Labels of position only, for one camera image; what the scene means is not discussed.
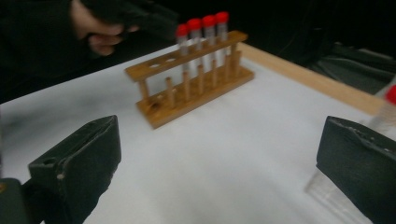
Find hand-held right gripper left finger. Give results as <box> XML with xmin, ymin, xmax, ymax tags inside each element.
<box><xmin>27</xmin><ymin>115</ymin><xmax>122</xmax><ymax>224</ymax></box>

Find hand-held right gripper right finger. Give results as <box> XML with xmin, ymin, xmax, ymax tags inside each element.
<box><xmin>316</xmin><ymin>115</ymin><xmax>396</xmax><ymax>224</ymax></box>

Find red-capped clear test tube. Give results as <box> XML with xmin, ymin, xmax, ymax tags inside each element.
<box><xmin>215</xmin><ymin>11</ymin><xmax>231</xmax><ymax>60</ymax></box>
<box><xmin>175</xmin><ymin>23</ymin><xmax>191</xmax><ymax>74</ymax></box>
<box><xmin>202</xmin><ymin>14</ymin><xmax>218</xmax><ymax>68</ymax></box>
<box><xmin>367</xmin><ymin>84</ymin><xmax>396</xmax><ymax>133</ymax></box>
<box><xmin>187</xmin><ymin>18</ymin><xmax>205</xmax><ymax>71</ymax></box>

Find wooden test tube rack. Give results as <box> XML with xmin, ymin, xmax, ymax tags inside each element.
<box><xmin>124</xmin><ymin>30</ymin><xmax>256</xmax><ymax>130</ymax></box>

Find white table mat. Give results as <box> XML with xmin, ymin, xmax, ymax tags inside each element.
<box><xmin>0</xmin><ymin>40</ymin><xmax>396</xmax><ymax>224</ymax></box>

